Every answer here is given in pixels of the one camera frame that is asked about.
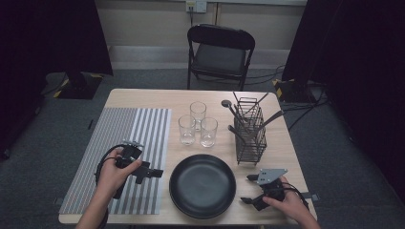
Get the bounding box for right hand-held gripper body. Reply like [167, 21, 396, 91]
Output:
[255, 168, 288, 203]

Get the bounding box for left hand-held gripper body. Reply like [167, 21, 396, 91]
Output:
[112, 140, 146, 200]

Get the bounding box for black wire cutlery holder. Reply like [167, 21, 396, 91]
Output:
[233, 96, 267, 166]

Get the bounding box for clear drinking glass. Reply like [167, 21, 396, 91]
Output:
[178, 114, 197, 146]
[200, 116, 219, 148]
[189, 101, 207, 132]

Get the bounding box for person's left hand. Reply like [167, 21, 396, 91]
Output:
[96, 147, 143, 200]

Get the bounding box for person's right hand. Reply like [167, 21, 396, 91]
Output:
[262, 176, 312, 223]

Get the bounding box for grey striped placemat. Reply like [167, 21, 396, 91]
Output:
[58, 107, 172, 216]

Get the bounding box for metal spoon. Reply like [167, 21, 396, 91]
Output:
[221, 99, 251, 133]

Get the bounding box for black stand base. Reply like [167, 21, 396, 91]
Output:
[41, 71, 104, 100]
[271, 77, 319, 103]

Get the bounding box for black folding chair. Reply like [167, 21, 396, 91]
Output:
[186, 23, 256, 92]

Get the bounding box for dark curtain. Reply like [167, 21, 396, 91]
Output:
[0, 0, 114, 154]
[281, 0, 405, 204]

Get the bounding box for left hand-held gripper cable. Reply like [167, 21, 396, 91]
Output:
[94, 143, 128, 229]

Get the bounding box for hand-held gripper cable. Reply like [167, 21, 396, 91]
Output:
[282, 185, 310, 212]
[94, 143, 128, 229]

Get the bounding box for right hand-held gripper cable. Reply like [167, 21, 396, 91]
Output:
[282, 185, 310, 212]

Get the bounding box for flat metal utensil handle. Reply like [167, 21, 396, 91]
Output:
[251, 110, 285, 139]

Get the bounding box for black floor cables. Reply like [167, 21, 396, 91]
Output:
[281, 90, 330, 132]
[245, 65, 286, 86]

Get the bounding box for thin metal utensil handle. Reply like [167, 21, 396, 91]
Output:
[249, 92, 270, 111]
[232, 91, 245, 113]

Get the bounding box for white wall socket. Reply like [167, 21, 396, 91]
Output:
[185, 0, 208, 13]

